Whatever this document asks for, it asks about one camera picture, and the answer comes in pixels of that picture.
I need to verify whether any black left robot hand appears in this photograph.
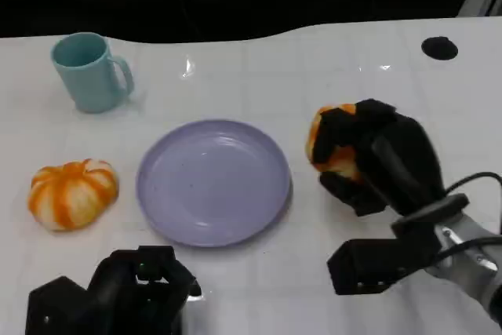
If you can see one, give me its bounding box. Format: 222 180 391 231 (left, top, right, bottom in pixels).
88 245 203 335

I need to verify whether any orange and white bread roll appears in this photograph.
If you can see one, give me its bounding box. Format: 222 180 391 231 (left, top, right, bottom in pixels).
305 103 366 183
27 158 120 232

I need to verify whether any lilac plate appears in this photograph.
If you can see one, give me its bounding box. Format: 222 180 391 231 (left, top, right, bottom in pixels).
136 118 293 249

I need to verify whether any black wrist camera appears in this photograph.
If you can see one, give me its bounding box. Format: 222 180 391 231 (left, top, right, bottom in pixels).
25 275 90 335
326 239 438 296

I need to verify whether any black round table grommet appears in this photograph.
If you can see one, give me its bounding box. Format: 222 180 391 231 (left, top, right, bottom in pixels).
420 36 459 61

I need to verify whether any pale green mug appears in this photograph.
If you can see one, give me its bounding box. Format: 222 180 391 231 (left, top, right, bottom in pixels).
49 31 136 114

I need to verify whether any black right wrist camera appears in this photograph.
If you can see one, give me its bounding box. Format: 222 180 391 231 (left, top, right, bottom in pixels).
326 239 438 296

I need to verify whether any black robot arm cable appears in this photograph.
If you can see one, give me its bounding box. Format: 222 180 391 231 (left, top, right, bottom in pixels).
442 171 502 197
433 235 502 264

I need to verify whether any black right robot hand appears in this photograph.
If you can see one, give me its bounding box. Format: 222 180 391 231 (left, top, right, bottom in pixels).
313 98 448 217

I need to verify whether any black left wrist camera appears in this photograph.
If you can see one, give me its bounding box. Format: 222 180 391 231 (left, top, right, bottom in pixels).
25 275 90 335

